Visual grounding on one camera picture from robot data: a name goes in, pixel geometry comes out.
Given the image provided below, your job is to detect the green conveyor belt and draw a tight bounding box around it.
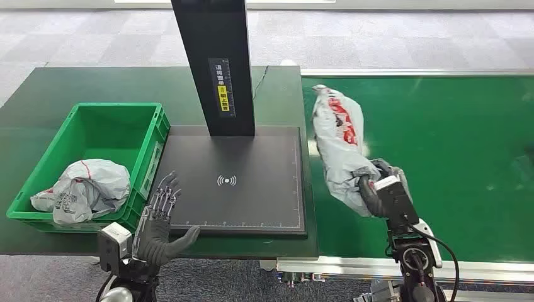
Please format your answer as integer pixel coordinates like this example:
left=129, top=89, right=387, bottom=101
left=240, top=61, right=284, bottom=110
left=276, top=69, right=534, bottom=288

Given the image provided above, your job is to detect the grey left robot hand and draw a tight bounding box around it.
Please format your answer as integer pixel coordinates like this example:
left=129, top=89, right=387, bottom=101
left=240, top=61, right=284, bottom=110
left=132, top=170, right=202, bottom=268

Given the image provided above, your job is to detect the thin black cable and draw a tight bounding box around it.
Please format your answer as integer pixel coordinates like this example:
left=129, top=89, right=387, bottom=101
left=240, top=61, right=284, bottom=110
left=252, top=65, right=270, bottom=101

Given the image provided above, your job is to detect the green plastic basket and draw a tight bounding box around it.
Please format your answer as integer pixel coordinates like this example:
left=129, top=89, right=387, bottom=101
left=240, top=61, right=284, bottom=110
left=6, top=102, right=171, bottom=234

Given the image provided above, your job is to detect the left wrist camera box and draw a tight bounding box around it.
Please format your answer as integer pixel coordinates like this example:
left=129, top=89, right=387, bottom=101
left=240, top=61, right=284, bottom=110
left=97, top=221, right=134, bottom=272

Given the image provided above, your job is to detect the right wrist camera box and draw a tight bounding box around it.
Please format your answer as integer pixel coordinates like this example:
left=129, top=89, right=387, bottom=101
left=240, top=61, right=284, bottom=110
left=372, top=175, right=421, bottom=228

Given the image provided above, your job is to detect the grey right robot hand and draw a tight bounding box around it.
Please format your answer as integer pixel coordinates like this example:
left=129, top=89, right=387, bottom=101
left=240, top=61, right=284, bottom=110
left=358, top=158, right=413, bottom=219

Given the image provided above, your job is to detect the black weighing device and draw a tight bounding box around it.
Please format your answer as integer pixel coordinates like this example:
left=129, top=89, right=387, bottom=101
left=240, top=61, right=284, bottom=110
left=151, top=0, right=309, bottom=240

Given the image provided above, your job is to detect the black yellow label sticker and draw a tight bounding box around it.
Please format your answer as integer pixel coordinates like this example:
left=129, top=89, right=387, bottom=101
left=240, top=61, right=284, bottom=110
left=208, top=57, right=237, bottom=118

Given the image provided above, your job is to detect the dark green table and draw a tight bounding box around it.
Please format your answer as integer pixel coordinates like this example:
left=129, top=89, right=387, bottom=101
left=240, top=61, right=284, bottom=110
left=0, top=65, right=320, bottom=260

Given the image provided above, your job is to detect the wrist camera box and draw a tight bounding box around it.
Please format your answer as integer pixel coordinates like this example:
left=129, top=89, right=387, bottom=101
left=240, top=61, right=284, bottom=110
left=372, top=175, right=421, bottom=228
left=97, top=221, right=134, bottom=272

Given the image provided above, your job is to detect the grey red-printed courier package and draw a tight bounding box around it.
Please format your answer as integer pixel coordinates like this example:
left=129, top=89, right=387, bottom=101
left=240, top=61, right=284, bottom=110
left=312, top=84, right=414, bottom=218

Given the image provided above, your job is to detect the crumpled grey courier package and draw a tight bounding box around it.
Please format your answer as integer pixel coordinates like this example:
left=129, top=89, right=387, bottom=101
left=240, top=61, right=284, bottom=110
left=30, top=159, right=132, bottom=226

